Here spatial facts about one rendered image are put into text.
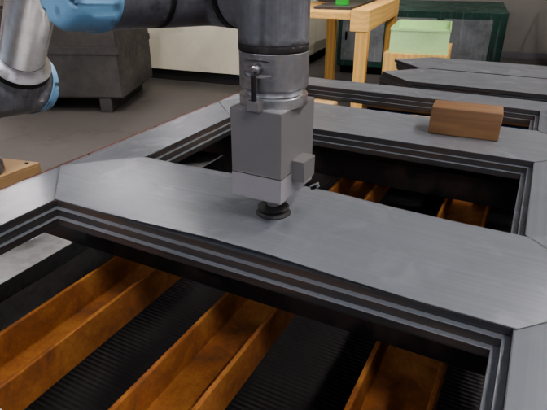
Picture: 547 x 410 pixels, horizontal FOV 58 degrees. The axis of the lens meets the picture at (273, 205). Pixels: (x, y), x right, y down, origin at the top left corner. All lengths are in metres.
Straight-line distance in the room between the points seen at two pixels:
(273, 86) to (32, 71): 0.69
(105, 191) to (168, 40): 4.76
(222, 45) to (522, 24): 4.00
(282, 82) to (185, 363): 0.35
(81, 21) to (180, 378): 0.40
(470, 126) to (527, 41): 6.48
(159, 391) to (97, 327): 0.13
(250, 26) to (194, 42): 4.77
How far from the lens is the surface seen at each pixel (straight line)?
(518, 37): 7.40
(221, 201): 0.64
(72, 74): 4.42
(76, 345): 0.67
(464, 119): 0.95
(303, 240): 0.55
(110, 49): 4.25
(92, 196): 0.71
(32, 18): 1.02
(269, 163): 0.53
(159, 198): 0.67
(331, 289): 0.50
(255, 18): 0.51
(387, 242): 0.57
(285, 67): 0.52
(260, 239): 0.55
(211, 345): 0.67
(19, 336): 0.71
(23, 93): 1.14
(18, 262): 0.92
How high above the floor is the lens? 1.13
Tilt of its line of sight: 26 degrees down
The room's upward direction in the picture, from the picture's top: straight up
